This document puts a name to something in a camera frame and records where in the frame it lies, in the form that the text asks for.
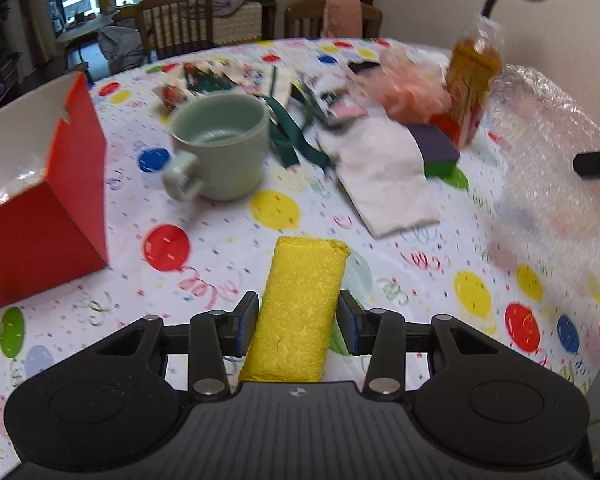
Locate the purple green sponge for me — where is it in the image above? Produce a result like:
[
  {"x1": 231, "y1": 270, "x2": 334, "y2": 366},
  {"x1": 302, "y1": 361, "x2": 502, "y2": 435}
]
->
[{"x1": 406, "y1": 124, "x2": 460, "y2": 178}]

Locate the christmas print drawstring bag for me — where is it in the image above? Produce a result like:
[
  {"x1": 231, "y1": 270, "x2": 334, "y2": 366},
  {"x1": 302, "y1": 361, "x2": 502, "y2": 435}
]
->
[{"x1": 152, "y1": 58, "x2": 332, "y2": 170}]

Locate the pale green ceramic mug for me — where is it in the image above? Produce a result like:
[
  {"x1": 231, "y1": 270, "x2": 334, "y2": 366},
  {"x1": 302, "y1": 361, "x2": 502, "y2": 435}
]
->
[{"x1": 161, "y1": 91, "x2": 270, "y2": 203}]

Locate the orange drink bottle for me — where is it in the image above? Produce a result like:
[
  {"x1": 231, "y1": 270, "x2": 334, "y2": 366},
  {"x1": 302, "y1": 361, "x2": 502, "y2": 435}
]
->
[{"x1": 431, "y1": 14, "x2": 505, "y2": 150}]

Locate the pink towel on chair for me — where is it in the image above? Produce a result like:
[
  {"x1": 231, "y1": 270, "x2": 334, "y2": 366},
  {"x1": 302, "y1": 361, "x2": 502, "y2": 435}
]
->
[{"x1": 321, "y1": 0, "x2": 363, "y2": 38}]

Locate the balloon print tablecloth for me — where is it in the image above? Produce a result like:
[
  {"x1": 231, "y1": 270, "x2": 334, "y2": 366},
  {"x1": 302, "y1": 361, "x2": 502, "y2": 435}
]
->
[{"x1": 0, "y1": 39, "x2": 600, "y2": 479}]

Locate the bubble wrap sheet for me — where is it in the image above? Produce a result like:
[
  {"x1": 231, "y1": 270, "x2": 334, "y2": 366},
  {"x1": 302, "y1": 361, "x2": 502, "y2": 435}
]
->
[{"x1": 486, "y1": 65, "x2": 600, "y2": 297}]

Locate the pink mesh bath pouf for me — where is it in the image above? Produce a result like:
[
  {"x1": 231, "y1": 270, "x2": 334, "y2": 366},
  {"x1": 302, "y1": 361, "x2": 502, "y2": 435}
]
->
[{"x1": 348, "y1": 49, "x2": 451, "y2": 124}]

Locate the wooden chair dark seat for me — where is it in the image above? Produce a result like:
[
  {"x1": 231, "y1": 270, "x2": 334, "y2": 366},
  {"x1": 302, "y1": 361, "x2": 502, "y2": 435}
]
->
[{"x1": 124, "y1": 0, "x2": 215, "y2": 62}]

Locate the yellow sponge cloth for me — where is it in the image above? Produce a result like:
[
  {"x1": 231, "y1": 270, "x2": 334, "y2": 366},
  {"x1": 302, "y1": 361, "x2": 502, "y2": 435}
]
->
[{"x1": 239, "y1": 236, "x2": 350, "y2": 382}]

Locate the sofa with cream cover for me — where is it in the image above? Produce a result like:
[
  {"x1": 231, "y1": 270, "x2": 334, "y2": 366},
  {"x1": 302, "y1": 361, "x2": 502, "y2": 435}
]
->
[{"x1": 179, "y1": 0, "x2": 278, "y2": 47}]

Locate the red cardboard box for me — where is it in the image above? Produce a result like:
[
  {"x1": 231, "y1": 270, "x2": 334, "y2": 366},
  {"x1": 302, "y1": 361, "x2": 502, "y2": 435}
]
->
[{"x1": 0, "y1": 72, "x2": 108, "y2": 308}]

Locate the wooden chair with towel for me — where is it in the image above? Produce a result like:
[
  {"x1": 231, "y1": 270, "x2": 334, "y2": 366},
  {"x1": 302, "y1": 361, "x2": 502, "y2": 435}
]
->
[{"x1": 284, "y1": 0, "x2": 384, "y2": 39}]

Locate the white sock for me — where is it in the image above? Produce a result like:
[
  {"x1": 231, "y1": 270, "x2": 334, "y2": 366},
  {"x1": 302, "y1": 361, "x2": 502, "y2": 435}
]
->
[{"x1": 316, "y1": 117, "x2": 440, "y2": 238}]

